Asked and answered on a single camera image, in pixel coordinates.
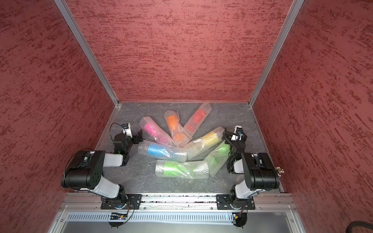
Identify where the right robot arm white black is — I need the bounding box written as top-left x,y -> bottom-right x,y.
222,127 -> 280,210

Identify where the yellow glass in bubble wrap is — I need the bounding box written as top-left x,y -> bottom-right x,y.
183,127 -> 224,160

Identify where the pink glass in bubble wrap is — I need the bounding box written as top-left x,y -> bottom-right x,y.
139,116 -> 174,146

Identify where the right aluminium corner post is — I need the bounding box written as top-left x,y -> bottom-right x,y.
248,0 -> 304,108

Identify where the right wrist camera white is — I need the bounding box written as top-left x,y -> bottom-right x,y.
234,125 -> 243,135

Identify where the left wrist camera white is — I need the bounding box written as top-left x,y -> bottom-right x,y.
121,123 -> 133,137

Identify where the clear bubble wrap sheet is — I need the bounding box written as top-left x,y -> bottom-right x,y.
155,160 -> 209,180

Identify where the light green wine glass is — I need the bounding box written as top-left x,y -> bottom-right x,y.
163,161 -> 192,179

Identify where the left aluminium corner post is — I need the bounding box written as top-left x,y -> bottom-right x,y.
54,0 -> 120,108

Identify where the black hose bottom right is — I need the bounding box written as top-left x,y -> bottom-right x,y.
345,221 -> 373,233

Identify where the aluminium corner post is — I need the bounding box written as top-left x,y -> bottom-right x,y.
54,0 -> 120,108
248,0 -> 304,108

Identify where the left base wiring board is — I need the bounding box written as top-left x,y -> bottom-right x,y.
108,213 -> 128,228

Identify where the aluminium front rail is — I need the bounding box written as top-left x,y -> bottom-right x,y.
59,193 -> 298,213

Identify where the blue glass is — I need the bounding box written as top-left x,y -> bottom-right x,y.
138,141 -> 187,163

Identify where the red glass in bubble wrap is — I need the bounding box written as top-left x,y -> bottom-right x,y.
183,103 -> 212,137

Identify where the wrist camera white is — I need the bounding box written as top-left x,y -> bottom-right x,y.
121,123 -> 133,137
234,125 -> 243,135

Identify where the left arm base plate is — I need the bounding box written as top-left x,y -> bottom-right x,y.
101,194 -> 142,211

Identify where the dark green glass in wrap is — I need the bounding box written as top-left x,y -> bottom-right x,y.
204,142 -> 230,177

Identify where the right base wiring plug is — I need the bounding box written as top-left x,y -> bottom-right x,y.
233,213 -> 247,228

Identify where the white slotted cable duct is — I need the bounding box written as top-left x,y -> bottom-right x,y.
66,212 -> 233,225

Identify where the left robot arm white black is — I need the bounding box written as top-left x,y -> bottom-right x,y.
61,128 -> 143,209

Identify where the orange glass in bubble wrap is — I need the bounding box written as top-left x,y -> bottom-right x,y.
164,110 -> 191,148

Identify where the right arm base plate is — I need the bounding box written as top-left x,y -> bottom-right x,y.
216,194 -> 255,211

